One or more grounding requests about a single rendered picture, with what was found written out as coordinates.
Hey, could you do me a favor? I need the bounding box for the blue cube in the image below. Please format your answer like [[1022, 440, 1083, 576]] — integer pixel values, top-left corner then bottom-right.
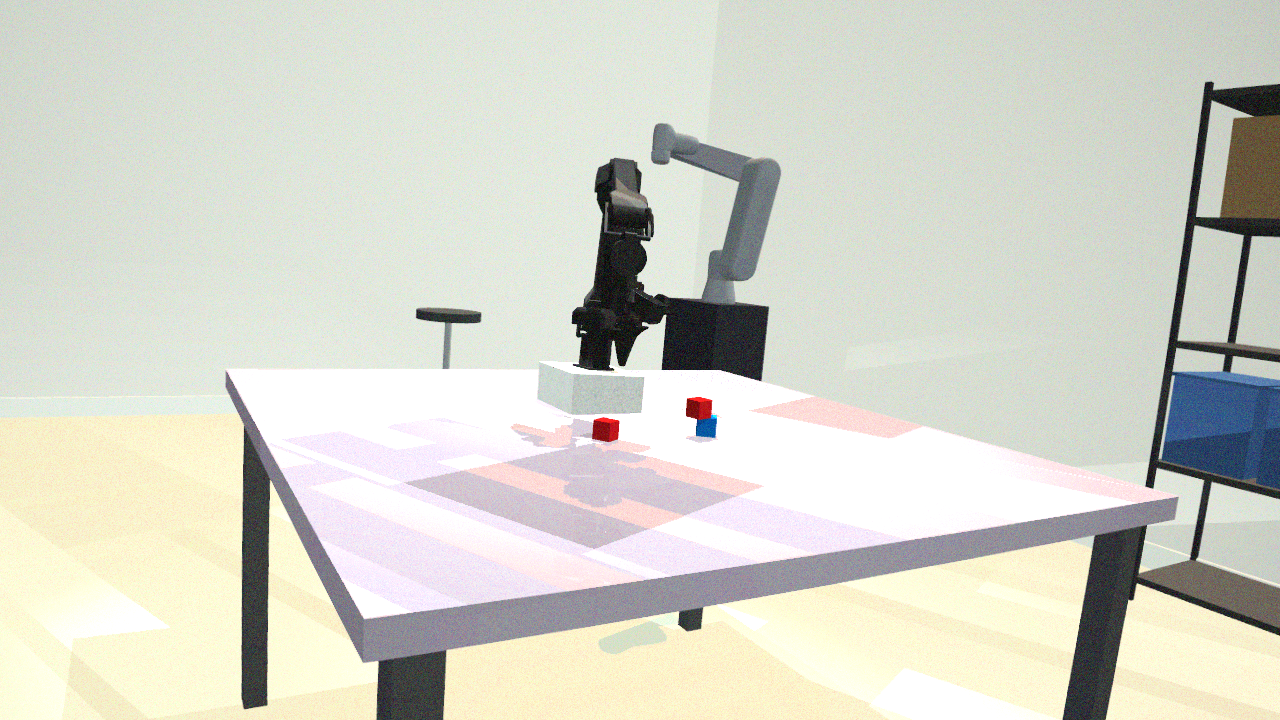
[[696, 415, 717, 438]]

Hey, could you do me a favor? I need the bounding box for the red cube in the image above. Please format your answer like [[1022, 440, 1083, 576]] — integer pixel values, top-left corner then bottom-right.
[[686, 397, 713, 420], [593, 416, 620, 442]]

